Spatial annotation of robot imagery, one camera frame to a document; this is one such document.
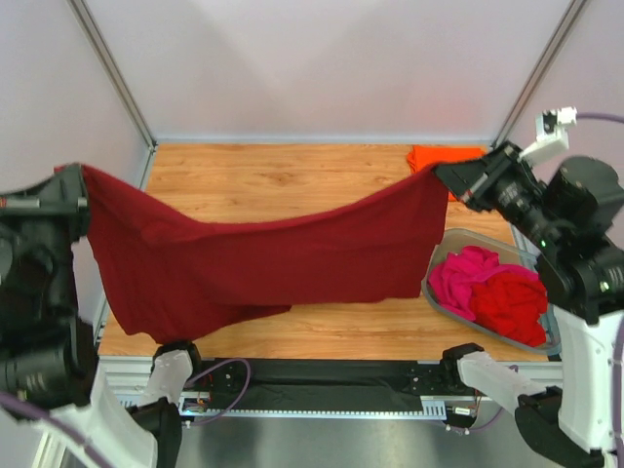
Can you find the aluminium frame post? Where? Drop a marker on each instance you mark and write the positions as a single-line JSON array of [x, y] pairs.
[[572, 14], [89, 25]]

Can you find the dark red t shirt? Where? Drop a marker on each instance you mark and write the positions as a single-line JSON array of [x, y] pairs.
[[175, 278]]

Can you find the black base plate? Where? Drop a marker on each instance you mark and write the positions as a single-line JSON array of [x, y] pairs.
[[221, 376], [437, 380]]

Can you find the black cloth strip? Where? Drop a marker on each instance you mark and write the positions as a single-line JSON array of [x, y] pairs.
[[330, 385]]

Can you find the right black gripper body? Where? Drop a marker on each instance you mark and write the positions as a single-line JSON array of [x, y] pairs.
[[478, 180]]

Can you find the right aluminium frame post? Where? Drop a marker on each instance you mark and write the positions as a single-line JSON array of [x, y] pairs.
[[572, 14]]

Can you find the left aluminium frame post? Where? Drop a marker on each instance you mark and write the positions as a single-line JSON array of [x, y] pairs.
[[89, 25]]

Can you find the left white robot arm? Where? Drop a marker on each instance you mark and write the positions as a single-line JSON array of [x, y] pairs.
[[51, 377]]

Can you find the aluminium front rail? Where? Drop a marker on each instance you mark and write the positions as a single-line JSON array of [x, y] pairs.
[[129, 374]]

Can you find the folded orange t shirt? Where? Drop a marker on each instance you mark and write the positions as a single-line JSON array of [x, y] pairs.
[[439, 156]]

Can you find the pink t shirt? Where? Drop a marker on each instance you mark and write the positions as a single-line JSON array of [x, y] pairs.
[[453, 279]]

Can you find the clear plastic basket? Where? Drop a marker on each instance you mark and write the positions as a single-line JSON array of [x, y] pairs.
[[453, 241]]

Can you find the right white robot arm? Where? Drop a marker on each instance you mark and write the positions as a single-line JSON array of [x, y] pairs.
[[580, 423]]

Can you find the slotted cable duct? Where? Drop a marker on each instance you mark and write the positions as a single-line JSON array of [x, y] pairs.
[[192, 407]]

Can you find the bright red t shirt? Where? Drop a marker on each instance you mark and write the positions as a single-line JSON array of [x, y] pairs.
[[511, 307]]

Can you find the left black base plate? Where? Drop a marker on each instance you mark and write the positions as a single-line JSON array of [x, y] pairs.
[[221, 376]]

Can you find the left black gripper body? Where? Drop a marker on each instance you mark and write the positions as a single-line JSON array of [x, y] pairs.
[[58, 206]]

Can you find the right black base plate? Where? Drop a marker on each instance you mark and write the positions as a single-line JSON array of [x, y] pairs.
[[437, 380]]

